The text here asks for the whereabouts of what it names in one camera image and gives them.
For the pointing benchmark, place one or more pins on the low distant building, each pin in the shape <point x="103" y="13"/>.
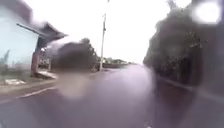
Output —
<point x="115" y="63"/>

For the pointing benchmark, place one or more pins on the tall street light pole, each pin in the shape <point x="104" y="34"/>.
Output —
<point x="103" y="40"/>

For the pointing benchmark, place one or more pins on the dark round tree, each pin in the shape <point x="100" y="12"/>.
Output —
<point x="78" y="55"/>

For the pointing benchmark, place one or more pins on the wet grey asphalt road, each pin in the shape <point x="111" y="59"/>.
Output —
<point x="116" y="100"/>

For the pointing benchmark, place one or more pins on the dark tall hedge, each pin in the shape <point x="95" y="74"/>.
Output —
<point x="180" y="46"/>

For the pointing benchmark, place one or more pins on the pale kerb strip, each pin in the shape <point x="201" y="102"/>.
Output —
<point x="30" y="93"/>

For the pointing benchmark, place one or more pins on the grey pavement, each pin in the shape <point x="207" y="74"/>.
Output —
<point x="23" y="87"/>

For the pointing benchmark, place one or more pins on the pale building with dark roof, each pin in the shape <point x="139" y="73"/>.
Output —
<point x="20" y="40"/>

